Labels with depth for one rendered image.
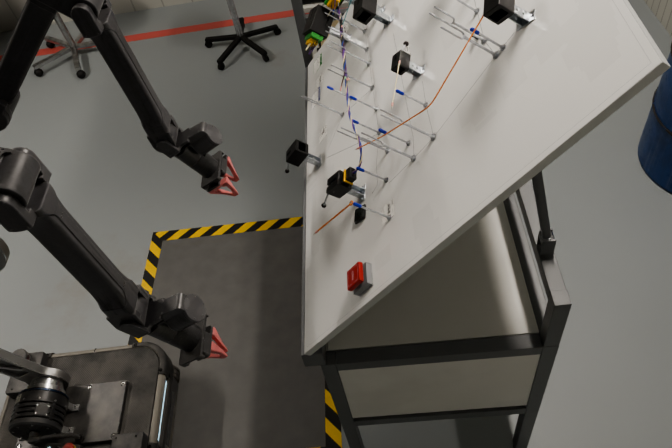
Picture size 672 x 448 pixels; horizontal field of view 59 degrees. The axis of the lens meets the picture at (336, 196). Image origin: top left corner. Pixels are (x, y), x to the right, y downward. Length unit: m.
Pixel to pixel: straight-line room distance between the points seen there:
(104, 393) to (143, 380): 0.14
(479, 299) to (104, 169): 2.46
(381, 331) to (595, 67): 0.89
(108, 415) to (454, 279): 1.33
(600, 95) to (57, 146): 3.33
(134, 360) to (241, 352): 0.43
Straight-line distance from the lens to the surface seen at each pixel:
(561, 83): 1.08
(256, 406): 2.47
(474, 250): 1.74
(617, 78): 1.00
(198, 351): 1.29
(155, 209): 3.21
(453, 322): 1.62
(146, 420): 2.32
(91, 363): 2.52
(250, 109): 3.57
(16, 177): 0.96
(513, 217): 1.82
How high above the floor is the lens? 2.22
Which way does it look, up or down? 48 degrees down
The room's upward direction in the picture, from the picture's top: 12 degrees counter-clockwise
